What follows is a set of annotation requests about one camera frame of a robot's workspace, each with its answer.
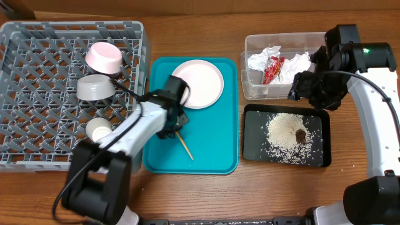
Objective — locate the pink bowl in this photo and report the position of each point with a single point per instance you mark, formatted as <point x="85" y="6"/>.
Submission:
<point x="104" y="57"/>

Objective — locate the pile of white rice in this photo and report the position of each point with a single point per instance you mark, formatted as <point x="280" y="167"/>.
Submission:
<point x="281" y="145"/>

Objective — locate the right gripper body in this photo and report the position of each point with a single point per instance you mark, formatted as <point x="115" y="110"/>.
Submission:
<point x="308" y="87"/>

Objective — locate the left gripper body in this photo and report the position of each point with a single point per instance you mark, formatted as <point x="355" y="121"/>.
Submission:
<point x="181" y="117"/>

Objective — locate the white paper cup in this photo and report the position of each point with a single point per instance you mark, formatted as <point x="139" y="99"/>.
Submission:
<point x="98" y="128"/>

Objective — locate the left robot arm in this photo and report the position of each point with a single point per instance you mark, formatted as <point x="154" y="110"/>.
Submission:
<point x="98" y="181"/>

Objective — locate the brown food scrap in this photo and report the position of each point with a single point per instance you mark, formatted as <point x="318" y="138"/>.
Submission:
<point x="300" y="136"/>

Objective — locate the grey dish rack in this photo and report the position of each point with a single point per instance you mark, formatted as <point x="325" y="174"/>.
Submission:
<point x="42" y="118"/>

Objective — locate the white round plate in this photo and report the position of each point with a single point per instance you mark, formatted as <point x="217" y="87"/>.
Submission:
<point x="205" y="81"/>

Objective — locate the black tray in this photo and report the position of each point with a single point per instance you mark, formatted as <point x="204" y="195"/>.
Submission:
<point x="254" y="135"/>

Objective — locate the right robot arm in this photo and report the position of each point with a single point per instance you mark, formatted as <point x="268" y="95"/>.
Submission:
<point x="367" y="71"/>

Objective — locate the red snack wrapper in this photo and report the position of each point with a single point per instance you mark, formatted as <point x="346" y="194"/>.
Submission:
<point x="272" y="69"/>

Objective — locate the grey shallow bowl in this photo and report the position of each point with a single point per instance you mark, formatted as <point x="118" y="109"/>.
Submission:
<point x="95" y="87"/>

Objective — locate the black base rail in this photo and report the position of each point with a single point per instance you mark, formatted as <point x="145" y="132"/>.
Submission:
<point x="283" y="220"/>

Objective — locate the wooden chopstick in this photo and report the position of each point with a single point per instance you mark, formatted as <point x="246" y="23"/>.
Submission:
<point x="184" y="145"/>

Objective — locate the clear plastic bin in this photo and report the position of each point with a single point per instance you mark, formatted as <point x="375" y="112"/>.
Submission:
<point x="291" y="44"/>

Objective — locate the teal serving tray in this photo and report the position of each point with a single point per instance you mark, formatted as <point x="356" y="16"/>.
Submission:
<point x="211" y="134"/>

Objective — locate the white napkin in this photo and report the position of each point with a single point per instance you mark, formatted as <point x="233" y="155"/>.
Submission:
<point x="297" y="64"/>

